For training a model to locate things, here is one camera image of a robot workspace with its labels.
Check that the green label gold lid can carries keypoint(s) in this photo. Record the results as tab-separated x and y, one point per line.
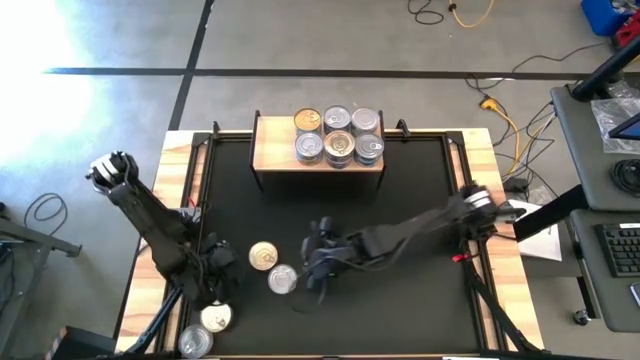
307	120

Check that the black metal table frame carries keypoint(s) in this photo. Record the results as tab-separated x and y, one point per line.
167	320

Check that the grey metal stand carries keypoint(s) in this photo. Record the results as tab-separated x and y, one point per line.
35	240

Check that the red tag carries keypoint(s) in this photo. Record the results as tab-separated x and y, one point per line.
459	258

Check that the multicolour label tuna can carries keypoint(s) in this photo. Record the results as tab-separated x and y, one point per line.
308	145

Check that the red object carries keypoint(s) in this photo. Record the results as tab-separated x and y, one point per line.
629	35

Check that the red label can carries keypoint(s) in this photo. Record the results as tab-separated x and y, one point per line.
282	279

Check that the clear plastic bag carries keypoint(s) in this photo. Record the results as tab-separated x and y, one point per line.
607	120

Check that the blue screen monitor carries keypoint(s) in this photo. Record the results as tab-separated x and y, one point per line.
629	129

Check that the teal label tuna can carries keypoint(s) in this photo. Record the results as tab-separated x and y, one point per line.
369	164
369	146

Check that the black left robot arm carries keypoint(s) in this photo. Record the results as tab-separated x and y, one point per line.
150	220

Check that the blue label tuna can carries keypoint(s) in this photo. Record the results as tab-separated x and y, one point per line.
337	118

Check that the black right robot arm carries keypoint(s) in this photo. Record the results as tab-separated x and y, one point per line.
425	225

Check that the Wild Planet salmon can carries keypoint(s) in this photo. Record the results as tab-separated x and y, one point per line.
339	165
339	144

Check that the blue plastic bin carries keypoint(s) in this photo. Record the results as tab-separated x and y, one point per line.
602	15

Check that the black table mat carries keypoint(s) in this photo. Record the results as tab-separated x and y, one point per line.
375	310

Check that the black stand leg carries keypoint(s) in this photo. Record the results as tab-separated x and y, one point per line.
550	212

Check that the white paper sheet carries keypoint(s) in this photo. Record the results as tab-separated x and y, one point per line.
542	245

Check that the caster wheel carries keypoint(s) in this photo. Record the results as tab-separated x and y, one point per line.
580	316

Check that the black power adapter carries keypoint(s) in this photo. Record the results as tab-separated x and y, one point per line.
515	185

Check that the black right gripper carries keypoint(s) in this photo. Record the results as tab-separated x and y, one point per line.
332	254

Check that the silver lid can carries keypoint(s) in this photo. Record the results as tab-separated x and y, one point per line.
194	341

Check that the grey desk surface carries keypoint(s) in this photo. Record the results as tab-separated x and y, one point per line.
580	150
595	295

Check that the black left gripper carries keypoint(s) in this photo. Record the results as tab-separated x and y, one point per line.
212	272

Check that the wooden shelf with black legs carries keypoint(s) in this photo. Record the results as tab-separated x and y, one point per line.
275	155

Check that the black box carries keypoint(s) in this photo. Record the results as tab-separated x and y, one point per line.
82	345

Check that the black keyboard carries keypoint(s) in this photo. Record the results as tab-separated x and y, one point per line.
620	248

